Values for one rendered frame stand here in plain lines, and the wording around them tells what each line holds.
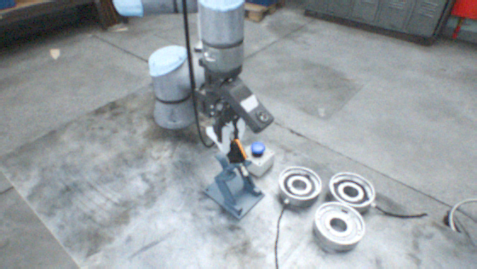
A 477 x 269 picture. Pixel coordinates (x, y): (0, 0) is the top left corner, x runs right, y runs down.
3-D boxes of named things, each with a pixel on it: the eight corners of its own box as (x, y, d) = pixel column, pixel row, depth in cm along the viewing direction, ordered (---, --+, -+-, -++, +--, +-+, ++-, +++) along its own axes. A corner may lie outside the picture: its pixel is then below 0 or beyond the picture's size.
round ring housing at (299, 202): (291, 171, 84) (293, 160, 81) (325, 190, 79) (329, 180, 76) (269, 194, 78) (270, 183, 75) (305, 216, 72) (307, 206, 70)
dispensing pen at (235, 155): (255, 196, 68) (224, 130, 64) (244, 194, 71) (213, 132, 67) (261, 190, 69) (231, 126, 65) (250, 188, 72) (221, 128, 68)
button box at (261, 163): (273, 163, 86) (275, 151, 83) (259, 178, 82) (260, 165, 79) (251, 151, 90) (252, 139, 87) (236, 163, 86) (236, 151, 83)
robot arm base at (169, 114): (145, 117, 103) (139, 92, 96) (179, 98, 112) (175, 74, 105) (175, 134, 95) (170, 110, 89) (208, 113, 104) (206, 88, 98)
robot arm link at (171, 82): (155, 82, 101) (146, 43, 92) (195, 79, 102) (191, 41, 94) (152, 102, 92) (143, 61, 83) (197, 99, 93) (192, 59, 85)
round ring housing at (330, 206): (351, 262, 64) (356, 253, 61) (305, 237, 68) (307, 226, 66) (365, 226, 70) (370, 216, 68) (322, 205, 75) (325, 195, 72)
